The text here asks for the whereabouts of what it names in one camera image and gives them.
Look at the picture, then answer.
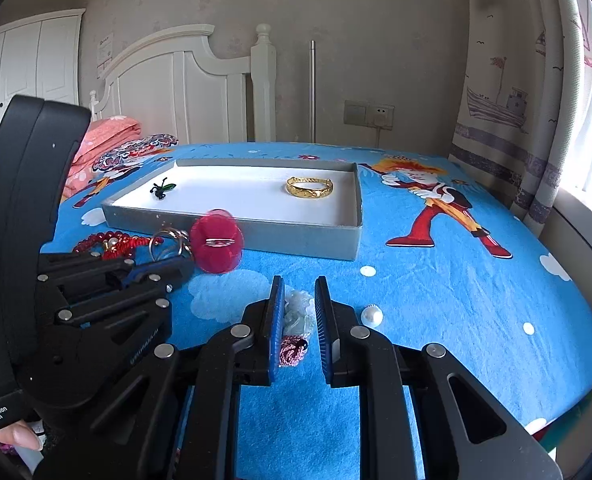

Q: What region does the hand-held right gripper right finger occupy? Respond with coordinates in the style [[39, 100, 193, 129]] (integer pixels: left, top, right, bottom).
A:
[[314, 276, 564, 480]]

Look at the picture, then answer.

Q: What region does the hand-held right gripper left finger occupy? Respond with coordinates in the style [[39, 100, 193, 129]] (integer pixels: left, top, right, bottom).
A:
[[33, 276, 285, 480]]

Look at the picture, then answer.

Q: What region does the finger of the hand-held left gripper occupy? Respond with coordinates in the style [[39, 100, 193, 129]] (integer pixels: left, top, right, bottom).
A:
[[18, 297, 174, 411], [36, 252, 197, 306]]

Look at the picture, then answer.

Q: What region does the jade pendant with pink cord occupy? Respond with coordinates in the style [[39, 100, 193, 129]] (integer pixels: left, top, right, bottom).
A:
[[277, 290, 317, 367]]

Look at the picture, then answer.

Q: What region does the silver bangle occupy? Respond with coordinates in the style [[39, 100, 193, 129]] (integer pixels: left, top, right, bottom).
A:
[[148, 228, 194, 261]]

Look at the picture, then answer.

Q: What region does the red bead bracelet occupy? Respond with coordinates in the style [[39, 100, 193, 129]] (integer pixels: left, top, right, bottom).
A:
[[73, 230, 132, 254]]

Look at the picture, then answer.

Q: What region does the grey cardboard jewelry box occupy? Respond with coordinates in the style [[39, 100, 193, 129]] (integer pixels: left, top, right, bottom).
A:
[[101, 157, 364, 262]]

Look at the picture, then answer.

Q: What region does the gold bangle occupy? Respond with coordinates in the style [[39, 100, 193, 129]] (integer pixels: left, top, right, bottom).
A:
[[285, 176, 334, 200]]

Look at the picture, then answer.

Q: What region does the person's left hand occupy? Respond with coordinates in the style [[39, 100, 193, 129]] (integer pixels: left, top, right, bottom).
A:
[[0, 419, 44, 453]]

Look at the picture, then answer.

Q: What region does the printed blue blanket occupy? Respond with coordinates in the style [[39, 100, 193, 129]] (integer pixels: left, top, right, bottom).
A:
[[38, 141, 592, 480]]

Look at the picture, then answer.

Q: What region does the pink folded quilt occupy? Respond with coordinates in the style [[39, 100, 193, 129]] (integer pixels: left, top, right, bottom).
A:
[[63, 116, 143, 197]]

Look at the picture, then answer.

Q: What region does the patterned pillow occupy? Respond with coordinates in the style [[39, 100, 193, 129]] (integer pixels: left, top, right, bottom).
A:
[[92, 132, 179, 172]]

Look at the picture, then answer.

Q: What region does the white wardrobe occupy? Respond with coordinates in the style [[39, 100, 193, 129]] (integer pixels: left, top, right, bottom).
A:
[[0, 7, 86, 171]]

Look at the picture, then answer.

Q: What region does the white wooden headboard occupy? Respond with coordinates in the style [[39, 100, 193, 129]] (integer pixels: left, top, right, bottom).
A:
[[88, 22, 277, 143]]

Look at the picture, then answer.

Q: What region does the metal pole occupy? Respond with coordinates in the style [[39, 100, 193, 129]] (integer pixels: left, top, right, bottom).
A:
[[308, 40, 319, 143]]

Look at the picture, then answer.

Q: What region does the white window sill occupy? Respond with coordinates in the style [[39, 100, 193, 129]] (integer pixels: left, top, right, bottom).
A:
[[550, 185, 592, 286]]

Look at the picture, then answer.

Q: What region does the ship print curtain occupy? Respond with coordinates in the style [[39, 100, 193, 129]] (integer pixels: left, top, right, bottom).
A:
[[448, 0, 592, 226]]

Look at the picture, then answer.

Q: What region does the paper wall label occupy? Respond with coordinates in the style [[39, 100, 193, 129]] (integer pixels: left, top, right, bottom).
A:
[[97, 32, 115, 78]]

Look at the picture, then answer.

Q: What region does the beige wall socket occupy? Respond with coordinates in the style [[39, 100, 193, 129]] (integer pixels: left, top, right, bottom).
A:
[[344, 100, 395, 128]]

